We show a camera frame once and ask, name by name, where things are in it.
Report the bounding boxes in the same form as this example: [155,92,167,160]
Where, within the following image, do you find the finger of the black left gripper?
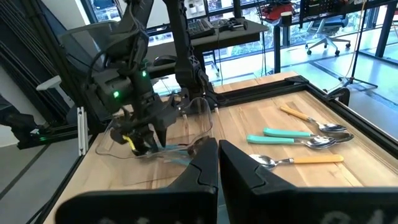
[135,136,147,156]
[146,132,159,156]

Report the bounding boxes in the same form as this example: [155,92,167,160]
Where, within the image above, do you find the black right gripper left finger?
[55,138,220,224]

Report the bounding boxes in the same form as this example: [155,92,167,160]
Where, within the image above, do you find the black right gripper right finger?
[219,139,398,224]

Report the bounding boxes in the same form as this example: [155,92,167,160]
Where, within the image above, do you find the teal-handled steel spoon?
[246,134,338,149]
[263,126,355,144]

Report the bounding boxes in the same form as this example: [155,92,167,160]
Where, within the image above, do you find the orange-handled steel spoon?
[279,105,348,133]
[249,154,345,170]

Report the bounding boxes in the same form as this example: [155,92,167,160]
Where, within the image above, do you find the clear plastic bin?
[95,95,215,160]

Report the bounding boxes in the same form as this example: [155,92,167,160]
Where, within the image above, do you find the black computer mouse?
[153,55,178,67]

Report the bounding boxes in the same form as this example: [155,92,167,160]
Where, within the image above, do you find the black keyboard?
[186,18,216,40]

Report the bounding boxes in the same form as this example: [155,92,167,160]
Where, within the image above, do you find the black ribbed side panel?
[0,0,78,103]

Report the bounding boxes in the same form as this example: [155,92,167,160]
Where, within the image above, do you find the black standing desk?
[272,0,398,75]

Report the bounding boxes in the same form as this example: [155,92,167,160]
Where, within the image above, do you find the red bag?
[260,1,295,21]

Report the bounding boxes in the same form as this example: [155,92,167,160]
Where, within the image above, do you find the black cup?
[280,11,293,27]

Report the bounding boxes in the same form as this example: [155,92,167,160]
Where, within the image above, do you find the black tripod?
[338,0,379,90]

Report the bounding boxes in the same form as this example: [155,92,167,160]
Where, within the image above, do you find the blue white office chair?
[304,14,351,57]

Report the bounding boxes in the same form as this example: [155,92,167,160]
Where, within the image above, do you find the silver aluminium extrusion post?
[76,106,89,156]

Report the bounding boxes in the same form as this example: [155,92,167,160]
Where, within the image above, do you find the black aluminium table frame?
[214,74,398,149]

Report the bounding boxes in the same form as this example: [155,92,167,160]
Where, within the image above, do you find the black frame clamp hook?
[325,86,351,106]

